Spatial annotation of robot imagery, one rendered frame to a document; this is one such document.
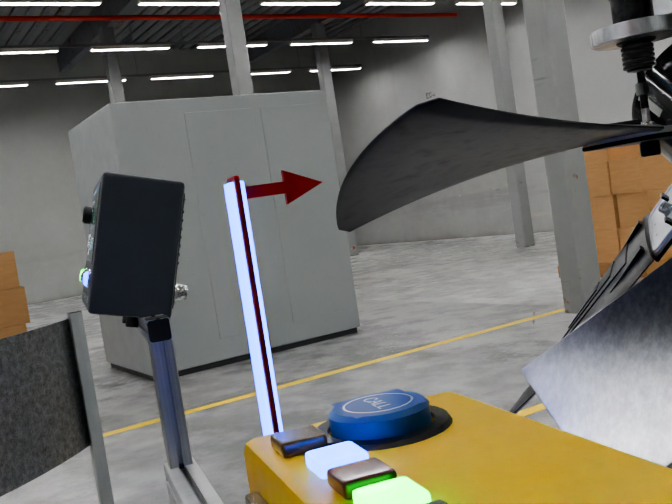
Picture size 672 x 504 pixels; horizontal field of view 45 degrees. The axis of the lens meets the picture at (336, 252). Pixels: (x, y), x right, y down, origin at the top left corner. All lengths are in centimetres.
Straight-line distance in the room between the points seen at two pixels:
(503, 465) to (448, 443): 3
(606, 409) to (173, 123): 635
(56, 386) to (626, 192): 724
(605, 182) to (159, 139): 475
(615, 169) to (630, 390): 841
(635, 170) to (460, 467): 863
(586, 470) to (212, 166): 671
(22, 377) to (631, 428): 199
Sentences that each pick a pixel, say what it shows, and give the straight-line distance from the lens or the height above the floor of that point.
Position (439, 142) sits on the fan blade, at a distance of 58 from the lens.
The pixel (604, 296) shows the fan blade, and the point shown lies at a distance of 81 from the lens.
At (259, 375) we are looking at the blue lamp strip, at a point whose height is 106.
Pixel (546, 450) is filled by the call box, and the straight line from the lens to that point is 28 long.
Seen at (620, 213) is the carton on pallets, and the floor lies 66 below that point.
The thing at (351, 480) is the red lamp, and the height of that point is 108.
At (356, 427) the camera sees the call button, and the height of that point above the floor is 108.
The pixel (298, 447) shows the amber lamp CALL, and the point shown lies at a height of 108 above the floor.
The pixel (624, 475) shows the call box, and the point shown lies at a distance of 26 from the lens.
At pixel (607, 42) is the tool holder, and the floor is 126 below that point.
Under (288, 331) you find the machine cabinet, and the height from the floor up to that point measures 16.
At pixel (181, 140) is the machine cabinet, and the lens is 687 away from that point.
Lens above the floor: 116
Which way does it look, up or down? 3 degrees down
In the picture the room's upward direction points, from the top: 9 degrees counter-clockwise
